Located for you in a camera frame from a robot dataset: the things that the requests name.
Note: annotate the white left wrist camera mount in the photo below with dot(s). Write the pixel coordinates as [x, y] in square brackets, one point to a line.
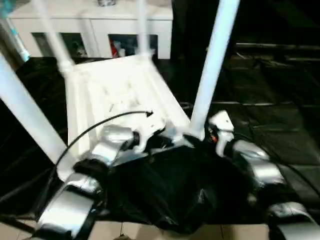
[150, 130]

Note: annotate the light blue frame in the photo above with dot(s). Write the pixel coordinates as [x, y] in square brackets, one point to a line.
[18, 42]

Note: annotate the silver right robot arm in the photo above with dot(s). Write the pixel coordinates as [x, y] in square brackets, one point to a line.
[257, 160]

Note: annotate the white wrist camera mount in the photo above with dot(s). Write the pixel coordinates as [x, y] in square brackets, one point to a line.
[222, 125]
[150, 130]

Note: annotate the black work mat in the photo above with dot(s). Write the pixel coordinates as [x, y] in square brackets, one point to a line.
[262, 120]

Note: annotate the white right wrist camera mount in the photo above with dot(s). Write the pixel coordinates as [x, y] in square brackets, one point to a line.
[222, 125]

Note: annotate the black furniture unit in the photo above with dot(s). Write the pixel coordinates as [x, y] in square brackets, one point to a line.
[275, 20]

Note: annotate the black metal stand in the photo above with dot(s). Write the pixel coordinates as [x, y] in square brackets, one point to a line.
[17, 223]

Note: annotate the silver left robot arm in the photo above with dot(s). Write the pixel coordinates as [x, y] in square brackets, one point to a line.
[110, 140]

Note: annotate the white glass-door cabinet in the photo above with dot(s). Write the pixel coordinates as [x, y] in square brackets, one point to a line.
[100, 22]

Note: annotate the white plastic table top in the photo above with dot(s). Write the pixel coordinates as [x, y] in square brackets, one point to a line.
[112, 87]

